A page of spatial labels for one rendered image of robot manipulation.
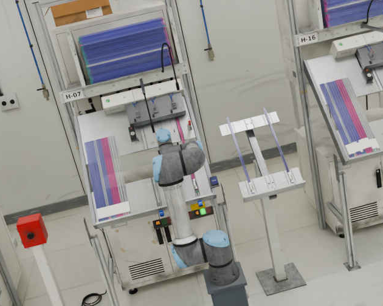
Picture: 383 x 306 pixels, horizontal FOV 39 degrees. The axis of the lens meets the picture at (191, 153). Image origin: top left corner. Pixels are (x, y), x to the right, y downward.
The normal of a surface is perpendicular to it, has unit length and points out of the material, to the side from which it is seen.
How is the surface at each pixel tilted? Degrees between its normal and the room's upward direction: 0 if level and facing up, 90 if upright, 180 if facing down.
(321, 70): 44
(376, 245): 0
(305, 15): 90
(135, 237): 90
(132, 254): 90
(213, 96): 90
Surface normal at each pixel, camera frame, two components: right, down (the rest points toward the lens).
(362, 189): 0.14, 0.33
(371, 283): -0.21, -0.91
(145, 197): -0.05, -0.42
